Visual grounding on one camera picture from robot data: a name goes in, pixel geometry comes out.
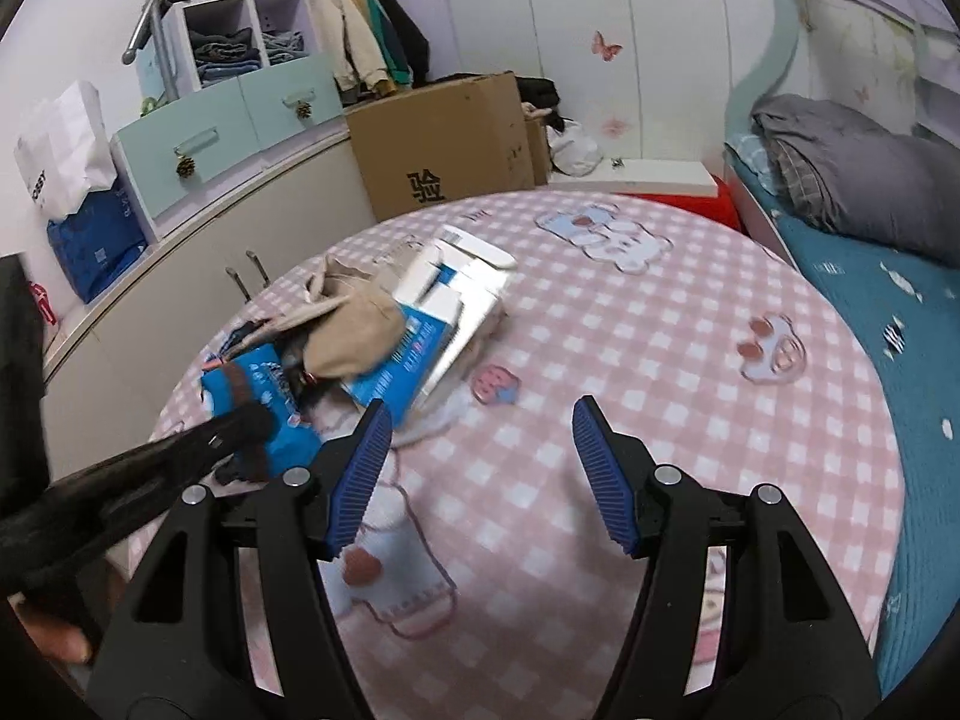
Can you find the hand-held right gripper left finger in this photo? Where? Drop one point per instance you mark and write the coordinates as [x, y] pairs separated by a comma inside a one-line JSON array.
[[360, 465]]

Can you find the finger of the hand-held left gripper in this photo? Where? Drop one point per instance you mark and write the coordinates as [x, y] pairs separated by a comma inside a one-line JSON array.
[[172, 465]]

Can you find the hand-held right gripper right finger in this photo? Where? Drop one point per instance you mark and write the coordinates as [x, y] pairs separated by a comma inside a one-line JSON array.
[[600, 472]]

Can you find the blue snack packet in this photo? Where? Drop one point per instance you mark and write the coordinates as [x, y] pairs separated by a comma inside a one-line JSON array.
[[217, 390]]

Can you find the blue and white carton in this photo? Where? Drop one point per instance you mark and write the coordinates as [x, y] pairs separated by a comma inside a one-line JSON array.
[[420, 360]]

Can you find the beige paper bag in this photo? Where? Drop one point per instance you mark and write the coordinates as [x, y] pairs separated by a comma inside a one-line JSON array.
[[352, 337]]

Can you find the person's left hand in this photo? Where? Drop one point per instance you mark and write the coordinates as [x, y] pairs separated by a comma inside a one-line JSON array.
[[56, 634]]

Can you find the small red item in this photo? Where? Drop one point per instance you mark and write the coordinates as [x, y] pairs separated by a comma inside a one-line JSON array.
[[41, 304]]

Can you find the dark crumpled wrapper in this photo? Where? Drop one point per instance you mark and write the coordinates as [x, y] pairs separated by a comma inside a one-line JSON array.
[[300, 375]]

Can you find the pink checked tablecloth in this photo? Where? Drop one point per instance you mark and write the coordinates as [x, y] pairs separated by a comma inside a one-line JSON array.
[[637, 315]]

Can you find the blue plastic bag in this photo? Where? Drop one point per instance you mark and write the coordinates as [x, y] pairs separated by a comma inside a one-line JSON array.
[[97, 244]]

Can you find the white curved cabinet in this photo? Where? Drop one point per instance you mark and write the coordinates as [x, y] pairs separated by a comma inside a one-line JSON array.
[[187, 240]]

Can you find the white remote control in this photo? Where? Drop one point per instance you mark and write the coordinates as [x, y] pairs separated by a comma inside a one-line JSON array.
[[480, 247]]

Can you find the white paper bag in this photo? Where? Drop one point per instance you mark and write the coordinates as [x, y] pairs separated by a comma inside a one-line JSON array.
[[60, 142]]

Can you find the teal drawer box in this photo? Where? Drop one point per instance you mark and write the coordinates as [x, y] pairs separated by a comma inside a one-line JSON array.
[[292, 101], [165, 157]]

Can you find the red stool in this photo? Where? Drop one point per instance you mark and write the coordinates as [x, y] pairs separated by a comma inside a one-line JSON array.
[[724, 206]]

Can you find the white board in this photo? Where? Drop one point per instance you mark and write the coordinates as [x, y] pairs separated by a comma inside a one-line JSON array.
[[645, 176]]

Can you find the teal quilted bed cover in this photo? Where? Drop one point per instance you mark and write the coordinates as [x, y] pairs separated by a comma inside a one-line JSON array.
[[862, 315]]

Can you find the small cardboard box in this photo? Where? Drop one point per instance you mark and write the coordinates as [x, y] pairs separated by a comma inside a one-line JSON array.
[[538, 154]]

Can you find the white plastic bag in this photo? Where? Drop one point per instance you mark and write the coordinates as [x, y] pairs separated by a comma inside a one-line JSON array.
[[574, 148]]

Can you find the large cardboard box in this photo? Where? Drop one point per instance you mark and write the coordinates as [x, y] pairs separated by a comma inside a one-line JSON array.
[[442, 135]]

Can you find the faint pink butterfly sticker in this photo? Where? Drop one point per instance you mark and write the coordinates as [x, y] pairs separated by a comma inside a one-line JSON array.
[[615, 126]]

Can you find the plaid pillow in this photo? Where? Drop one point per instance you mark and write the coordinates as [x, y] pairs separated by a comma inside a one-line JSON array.
[[802, 184]]

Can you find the grey pillow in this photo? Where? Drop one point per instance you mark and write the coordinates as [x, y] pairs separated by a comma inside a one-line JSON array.
[[877, 172]]

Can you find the silver metal tube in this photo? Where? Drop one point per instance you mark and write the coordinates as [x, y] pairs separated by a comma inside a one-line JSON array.
[[146, 15]]

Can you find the folded dark clothes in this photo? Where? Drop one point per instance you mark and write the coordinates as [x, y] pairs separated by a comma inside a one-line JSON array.
[[221, 45]]

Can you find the green hanging garment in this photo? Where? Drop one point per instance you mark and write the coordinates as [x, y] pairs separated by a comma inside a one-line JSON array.
[[390, 45]]

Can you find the folded blue clothes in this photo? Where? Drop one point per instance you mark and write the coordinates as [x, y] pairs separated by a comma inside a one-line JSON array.
[[283, 46]]

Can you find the beige hanging jacket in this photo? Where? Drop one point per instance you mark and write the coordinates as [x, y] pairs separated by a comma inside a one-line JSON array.
[[349, 30]]

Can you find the black hanging garment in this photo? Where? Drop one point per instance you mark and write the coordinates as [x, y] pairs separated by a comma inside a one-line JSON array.
[[409, 30]]

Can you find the white cubby shelf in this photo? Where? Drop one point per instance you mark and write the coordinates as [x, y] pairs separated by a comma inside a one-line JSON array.
[[251, 7]]

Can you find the white wardrobe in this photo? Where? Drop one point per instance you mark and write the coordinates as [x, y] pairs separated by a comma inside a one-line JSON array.
[[525, 15]]

